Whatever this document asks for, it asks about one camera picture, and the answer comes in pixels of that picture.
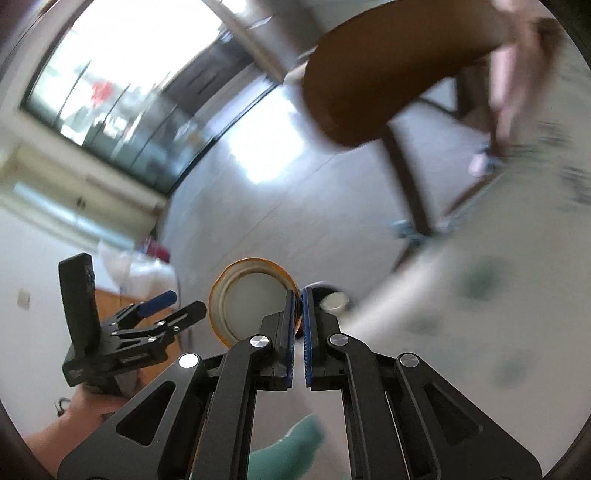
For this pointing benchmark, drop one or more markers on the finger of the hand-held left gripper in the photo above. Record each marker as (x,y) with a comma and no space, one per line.
(159,302)
(189,311)

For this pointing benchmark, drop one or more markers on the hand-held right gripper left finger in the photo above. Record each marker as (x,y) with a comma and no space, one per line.
(290,341)

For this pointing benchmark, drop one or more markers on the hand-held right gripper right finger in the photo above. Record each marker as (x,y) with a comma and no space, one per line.
(308,341)

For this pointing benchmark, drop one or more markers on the brown adhesive tape roll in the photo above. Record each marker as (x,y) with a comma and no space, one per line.
(215,304)

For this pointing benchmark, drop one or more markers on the person's left forearm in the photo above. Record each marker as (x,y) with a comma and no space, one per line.
(69,429)

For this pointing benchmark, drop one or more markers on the white plastic bag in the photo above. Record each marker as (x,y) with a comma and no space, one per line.
(138,272)

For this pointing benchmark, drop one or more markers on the dark red container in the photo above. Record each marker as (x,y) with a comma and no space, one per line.
(157,250)

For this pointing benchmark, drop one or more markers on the white low cabinet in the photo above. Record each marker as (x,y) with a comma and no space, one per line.
(69,203)

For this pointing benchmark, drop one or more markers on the printed tablecloth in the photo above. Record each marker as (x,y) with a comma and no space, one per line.
(508,300)

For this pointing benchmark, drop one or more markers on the large glass window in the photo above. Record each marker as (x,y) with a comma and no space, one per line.
(115,92)

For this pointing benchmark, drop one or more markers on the brown wooden chair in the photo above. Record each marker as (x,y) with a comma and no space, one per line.
(378,69)

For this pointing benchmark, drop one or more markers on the pink cloth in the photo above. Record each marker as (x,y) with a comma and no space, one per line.
(508,83)

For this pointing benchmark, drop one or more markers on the white wall socket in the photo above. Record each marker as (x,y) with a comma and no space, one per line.
(23,299)

